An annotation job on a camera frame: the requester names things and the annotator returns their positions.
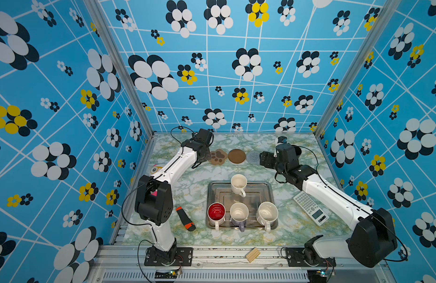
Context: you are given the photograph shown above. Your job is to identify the cork paw print coaster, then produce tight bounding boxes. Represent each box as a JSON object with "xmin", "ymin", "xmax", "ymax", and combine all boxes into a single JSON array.
[{"xmin": 209, "ymin": 149, "xmax": 228, "ymax": 165}]

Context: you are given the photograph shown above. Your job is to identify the brown wooden round coaster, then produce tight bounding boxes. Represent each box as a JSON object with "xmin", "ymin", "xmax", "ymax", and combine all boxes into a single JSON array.
[{"xmin": 228, "ymin": 149, "xmax": 246, "ymax": 164}]

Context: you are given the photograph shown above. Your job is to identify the white mug back row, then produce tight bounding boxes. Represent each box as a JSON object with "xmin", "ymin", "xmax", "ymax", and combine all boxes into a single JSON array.
[{"xmin": 231, "ymin": 174, "xmax": 247, "ymax": 198}]

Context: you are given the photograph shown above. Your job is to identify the red interior mug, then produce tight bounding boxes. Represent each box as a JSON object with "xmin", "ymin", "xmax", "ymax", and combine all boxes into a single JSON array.
[{"xmin": 207, "ymin": 202, "xmax": 226, "ymax": 231}]

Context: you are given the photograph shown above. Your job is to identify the grey woven round coaster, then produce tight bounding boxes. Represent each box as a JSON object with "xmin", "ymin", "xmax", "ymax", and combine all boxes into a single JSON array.
[{"xmin": 246, "ymin": 151, "xmax": 260, "ymax": 165}]

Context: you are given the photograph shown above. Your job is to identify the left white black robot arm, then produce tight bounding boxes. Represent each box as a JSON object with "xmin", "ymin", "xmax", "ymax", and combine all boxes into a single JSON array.
[{"xmin": 134, "ymin": 129, "xmax": 213, "ymax": 265}]

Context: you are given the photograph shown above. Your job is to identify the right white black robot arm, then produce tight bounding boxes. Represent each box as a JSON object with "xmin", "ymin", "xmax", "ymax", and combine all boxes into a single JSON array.
[{"xmin": 259, "ymin": 143, "xmax": 401, "ymax": 268}]

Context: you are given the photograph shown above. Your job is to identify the metal tray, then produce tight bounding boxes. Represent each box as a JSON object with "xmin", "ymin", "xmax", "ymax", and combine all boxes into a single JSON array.
[{"xmin": 206, "ymin": 181, "xmax": 275, "ymax": 230}]

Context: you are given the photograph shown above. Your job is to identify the plush toy white pink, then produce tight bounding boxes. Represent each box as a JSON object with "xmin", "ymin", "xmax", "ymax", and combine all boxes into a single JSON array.
[{"xmin": 150, "ymin": 165, "xmax": 163, "ymax": 196}]

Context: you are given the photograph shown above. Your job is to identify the white mug front right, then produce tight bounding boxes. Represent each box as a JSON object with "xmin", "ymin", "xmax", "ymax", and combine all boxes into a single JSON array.
[{"xmin": 256, "ymin": 202, "xmax": 279, "ymax": 232}]

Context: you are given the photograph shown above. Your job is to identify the purple mug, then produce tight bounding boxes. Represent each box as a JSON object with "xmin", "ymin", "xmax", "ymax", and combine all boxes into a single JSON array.
[{"xmin": 230, "ymin": 202, "xmax": 249, "ymax": 232}]

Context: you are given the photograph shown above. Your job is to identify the white calculator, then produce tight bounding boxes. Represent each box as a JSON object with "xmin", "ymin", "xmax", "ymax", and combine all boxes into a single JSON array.
[{"xmin": 293, "ymin": 191, "xmax": 329, "ymax": 226}]

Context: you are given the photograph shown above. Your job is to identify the small wooden block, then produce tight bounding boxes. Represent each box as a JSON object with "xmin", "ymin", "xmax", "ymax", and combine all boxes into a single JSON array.
[{"xmin": 245, "ymin": 248, "xmax": 260, "ymax": 263}]

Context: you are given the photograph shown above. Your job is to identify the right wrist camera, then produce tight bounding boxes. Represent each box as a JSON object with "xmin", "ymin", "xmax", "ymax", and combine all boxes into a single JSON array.
[{"xmin": 275, "ymin": 136, "xmax": 287, "ymax": 146}]

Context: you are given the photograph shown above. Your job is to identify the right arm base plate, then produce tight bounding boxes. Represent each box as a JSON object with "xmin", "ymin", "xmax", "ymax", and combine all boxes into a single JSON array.
[{"xmin": 281, "ymin": 247, "xmax": 337, "ymax": 268}]

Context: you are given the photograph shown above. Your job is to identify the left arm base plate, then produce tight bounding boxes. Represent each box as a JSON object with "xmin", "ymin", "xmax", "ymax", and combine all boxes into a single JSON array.
[{"xmin": 144, "ymin": 247, "xmax": 193, "ymax": 266}]

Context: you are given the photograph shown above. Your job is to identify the aluminium front rail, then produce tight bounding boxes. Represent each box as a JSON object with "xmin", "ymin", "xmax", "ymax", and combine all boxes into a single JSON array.
[{"xmin": 87, "ymin": 245, "xmax": 395, "ymax": 283}]

